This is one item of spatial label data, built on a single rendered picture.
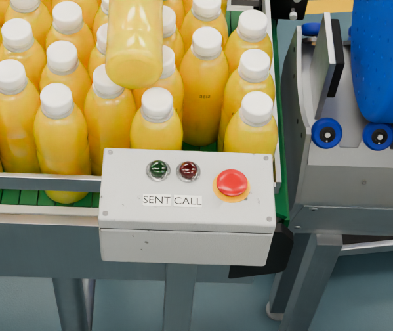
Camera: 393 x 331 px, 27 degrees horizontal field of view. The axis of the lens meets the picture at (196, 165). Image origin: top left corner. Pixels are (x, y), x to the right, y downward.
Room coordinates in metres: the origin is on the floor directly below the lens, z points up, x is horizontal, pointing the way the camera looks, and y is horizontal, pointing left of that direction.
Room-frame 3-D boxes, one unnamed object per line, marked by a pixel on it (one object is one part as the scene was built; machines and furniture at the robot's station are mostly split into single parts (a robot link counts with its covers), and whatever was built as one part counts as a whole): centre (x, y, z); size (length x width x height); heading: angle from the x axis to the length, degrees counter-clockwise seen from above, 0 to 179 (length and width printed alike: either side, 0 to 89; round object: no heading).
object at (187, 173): (0.54, 0.01, 1.11); 0.02 x 0.02 x 0.01
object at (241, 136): (0.66, -0.07, 0.99); 0.07 x 0.07 x 0.19
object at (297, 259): (0.90, -0.24, 0.31); 0.06 x 0.06 x 0.63; 4
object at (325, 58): (0.83, -0.18, 0.99); 0.10 x 0.02 x 0.12; 4
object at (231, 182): (0.53, -0.04, 1.11); 0.04 x 0.04 x 0.01
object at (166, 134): (0.65, 0.06, 0.99); 0.07 x 0.07 x 0.19
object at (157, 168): (0.54, 0.04, 1.11); 0.02 x 0.02 x 0.01
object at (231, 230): (0.52, 0.01, 1.05); 0.20 x 0.10 x 0.10; 94
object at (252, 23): (0.80, -0.06, 1.09); 0.04 x 0.04 x 0.02
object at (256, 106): (0.66, -0.07, 1.09); 0.04 x 0.04 x 0.02
